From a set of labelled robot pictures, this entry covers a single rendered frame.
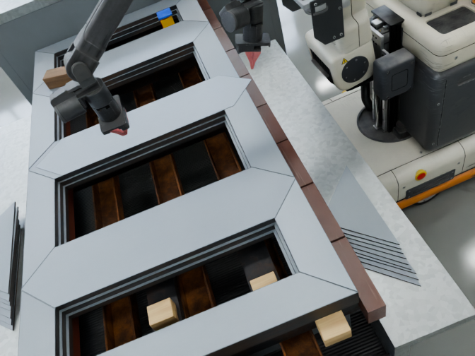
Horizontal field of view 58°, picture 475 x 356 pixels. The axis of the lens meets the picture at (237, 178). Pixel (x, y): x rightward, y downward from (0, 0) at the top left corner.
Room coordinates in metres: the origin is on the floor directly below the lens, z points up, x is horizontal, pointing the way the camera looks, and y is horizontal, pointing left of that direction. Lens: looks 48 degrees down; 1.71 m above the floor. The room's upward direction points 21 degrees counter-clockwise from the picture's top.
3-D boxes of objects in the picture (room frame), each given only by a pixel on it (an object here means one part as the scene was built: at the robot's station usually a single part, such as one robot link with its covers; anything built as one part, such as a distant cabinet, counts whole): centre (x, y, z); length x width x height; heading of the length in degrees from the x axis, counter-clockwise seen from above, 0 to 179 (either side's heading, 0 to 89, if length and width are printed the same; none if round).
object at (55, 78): (1.55, 0.48, 0.89); 0.12 x 0.06 x 0.05; 74
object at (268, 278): (0.47, 0.03, 0.79); 0.06 x 0.05 x 0.04; 91
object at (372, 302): (1.13, -0.15, 0.80); 1.62 x 0.04 x 0.06; 1
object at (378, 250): (0.58, -0.25, 0.70); 0.39 x 0.12 x 0.04; 1
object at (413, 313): (0.94, -0.27, 0.66); 1.30 x 0.20 x 0.03; 1
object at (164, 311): (0.51, 0.28, 0.79); 0.06 x 0.05 x 0.04; 91
